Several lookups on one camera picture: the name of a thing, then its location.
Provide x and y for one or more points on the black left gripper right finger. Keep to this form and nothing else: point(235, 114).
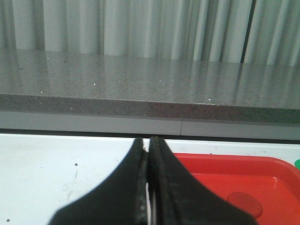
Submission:
point(178, 198)

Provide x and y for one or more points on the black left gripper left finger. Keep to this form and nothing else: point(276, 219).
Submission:
point(121, 199)

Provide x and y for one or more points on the red mushroom push button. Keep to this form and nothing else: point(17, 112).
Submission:
point(246, 202)

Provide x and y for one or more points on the red plastic tray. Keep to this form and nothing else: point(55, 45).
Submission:
point(273, 182)

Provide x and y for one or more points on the green plastic tray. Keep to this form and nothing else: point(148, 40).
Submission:
point(297, 164)

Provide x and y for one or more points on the grey stone counter ledge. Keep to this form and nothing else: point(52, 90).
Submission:
point(92, 84)

